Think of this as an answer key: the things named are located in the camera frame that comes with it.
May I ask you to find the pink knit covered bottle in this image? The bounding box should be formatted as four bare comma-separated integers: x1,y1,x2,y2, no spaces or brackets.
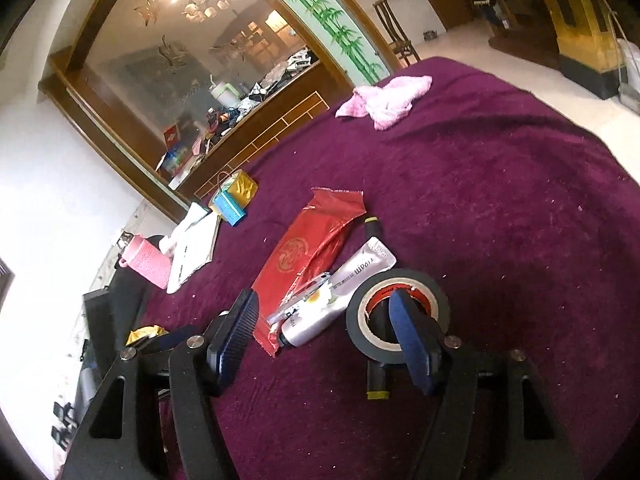
117,232,171,289

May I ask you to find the pink towel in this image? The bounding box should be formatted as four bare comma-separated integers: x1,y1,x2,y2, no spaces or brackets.
335,76,433,131

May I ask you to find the black marker yellow cap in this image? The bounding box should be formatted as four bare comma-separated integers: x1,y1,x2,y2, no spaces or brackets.
364,217,390,401

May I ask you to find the wooden headboard shelf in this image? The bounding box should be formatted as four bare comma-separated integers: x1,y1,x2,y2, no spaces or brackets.
39,0,400,220

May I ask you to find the purple bed blanket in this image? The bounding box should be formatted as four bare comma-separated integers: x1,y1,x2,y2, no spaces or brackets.
143,58,639,479

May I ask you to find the gold gift bag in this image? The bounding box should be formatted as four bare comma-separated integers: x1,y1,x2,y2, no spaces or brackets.
207,169,258,212

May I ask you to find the white folded cloth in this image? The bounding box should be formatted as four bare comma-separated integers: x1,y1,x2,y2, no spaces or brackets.
158,203,210,256

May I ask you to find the silver daisy cream tube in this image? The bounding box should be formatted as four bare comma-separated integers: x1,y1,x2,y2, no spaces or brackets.
278,236,397,348

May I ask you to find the red foil packet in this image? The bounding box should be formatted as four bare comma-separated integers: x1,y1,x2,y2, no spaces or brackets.
252,188,367,358

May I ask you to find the white kettle jug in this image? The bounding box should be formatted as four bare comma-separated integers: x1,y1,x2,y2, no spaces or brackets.
209,76,241,108

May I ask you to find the black bag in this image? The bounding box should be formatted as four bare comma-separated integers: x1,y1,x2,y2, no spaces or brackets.
80,243,156,388

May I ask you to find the blue tag card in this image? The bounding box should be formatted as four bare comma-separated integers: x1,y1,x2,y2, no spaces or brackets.
213,191,246,226

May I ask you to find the black electrical tape roll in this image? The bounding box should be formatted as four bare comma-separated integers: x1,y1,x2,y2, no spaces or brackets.
346,269,450,365

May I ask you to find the white notebook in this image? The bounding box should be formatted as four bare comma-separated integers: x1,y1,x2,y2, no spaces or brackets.
166,212,221,295

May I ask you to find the wooden chair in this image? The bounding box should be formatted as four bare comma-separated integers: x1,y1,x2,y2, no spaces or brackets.
373,0,421,66

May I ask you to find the yellow lined storage box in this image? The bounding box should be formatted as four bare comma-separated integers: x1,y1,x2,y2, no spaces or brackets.
126,325,167,347

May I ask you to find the blue silver pen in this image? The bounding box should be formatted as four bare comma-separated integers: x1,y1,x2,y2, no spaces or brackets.
266,272,331,325

